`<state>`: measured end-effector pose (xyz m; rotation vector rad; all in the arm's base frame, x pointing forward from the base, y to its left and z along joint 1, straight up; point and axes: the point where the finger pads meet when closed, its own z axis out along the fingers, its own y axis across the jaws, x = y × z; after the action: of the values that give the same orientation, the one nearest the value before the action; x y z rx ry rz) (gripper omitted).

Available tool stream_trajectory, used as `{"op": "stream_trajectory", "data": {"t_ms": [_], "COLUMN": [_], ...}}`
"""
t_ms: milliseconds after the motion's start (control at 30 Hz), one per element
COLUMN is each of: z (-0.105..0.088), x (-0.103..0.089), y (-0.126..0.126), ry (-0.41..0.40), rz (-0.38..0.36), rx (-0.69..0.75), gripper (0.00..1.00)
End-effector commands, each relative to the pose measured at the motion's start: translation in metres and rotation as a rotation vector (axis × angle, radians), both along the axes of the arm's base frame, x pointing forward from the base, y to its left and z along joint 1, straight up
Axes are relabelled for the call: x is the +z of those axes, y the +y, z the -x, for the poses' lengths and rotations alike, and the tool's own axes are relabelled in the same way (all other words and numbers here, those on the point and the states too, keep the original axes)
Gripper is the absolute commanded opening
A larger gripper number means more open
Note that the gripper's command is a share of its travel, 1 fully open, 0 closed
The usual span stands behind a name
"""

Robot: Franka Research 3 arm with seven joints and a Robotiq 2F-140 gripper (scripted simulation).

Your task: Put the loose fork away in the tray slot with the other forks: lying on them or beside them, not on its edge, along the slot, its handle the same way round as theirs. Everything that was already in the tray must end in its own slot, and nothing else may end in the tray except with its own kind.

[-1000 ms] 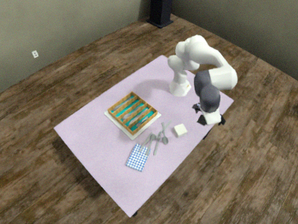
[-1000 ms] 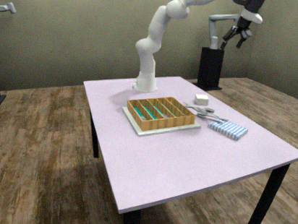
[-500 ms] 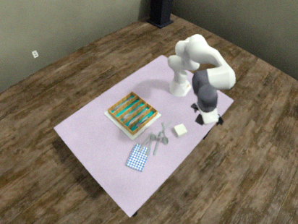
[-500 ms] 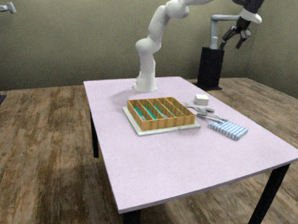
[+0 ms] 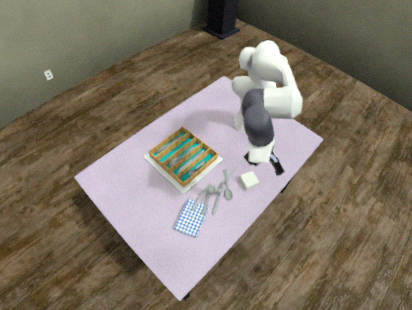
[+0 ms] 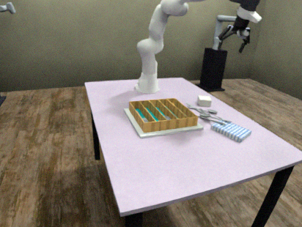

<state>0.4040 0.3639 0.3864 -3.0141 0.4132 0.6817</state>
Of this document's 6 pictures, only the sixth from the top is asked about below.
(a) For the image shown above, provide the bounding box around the wooden cutlery tray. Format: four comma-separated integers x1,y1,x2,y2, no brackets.
129,98,199,133

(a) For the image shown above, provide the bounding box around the blue and white checked towel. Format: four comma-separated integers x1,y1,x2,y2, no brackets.
210,120,251,143

